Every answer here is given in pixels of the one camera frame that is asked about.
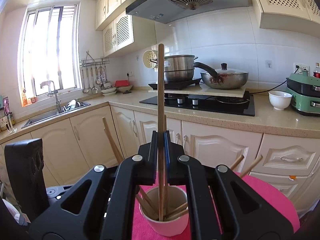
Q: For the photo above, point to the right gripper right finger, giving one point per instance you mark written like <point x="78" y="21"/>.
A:
<point x="220" y="204"/>

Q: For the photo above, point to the cream upper cabinets left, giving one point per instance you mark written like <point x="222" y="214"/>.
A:
<point x="122" y="33"/>

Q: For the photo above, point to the white ceramic bowl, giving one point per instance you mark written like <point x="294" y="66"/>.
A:
<point x="279" y="100"/>

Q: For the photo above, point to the steel kitchen sink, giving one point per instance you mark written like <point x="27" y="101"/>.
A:
<point x="71" y="106"/>

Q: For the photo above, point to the black induction cooker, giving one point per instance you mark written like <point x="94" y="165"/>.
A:
<point x="179" y="85"/>

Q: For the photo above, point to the light bamboo chopstick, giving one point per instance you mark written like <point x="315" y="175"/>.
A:
<point x="161" y="130"/>
<point x="237" y="162"/>

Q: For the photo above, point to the pink round table cloth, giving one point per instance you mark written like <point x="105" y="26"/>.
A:
<point x="142" y="229"/>

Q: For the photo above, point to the steel frying pan with lid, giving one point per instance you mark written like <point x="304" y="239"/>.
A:
<point x="223" y="78"/>

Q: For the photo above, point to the stainless steel steamer pot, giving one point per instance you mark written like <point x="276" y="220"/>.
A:
<point x="179" y="68"/>

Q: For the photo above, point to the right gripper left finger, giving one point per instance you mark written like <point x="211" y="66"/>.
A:
<point x="101" y="204"/>

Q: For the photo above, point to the wall utensil rack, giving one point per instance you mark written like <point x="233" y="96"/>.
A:
<point x="93" y="73"/>

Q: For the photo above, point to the green electric cooker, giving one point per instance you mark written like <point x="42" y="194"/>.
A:
<point x="305" y="93"/>

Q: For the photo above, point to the cream lower kitchen cabinets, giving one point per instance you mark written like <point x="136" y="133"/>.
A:
<point x="74" y="145"/>

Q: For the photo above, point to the cream upper cabinets right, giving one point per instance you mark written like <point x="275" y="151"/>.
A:
<point x="301" y="16"/>

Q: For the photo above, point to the kitchen window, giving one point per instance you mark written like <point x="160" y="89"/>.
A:
<point x="48" y="52"/>

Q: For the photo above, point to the pink utensil cup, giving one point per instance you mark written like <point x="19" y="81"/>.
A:
<point x="177" y="197"/>

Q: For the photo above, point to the chrome faucet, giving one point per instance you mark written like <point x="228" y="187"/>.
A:
<point x="58" y="102"/>

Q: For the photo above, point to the cream strainer on wall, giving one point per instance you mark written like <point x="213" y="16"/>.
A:
<point x="150" y="59"/>

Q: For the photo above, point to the red lidded container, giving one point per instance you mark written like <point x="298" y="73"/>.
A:
<point x="122" y="83"/>

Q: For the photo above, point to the black gas hob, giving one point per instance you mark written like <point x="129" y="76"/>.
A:
<point x="218" y="104"/>

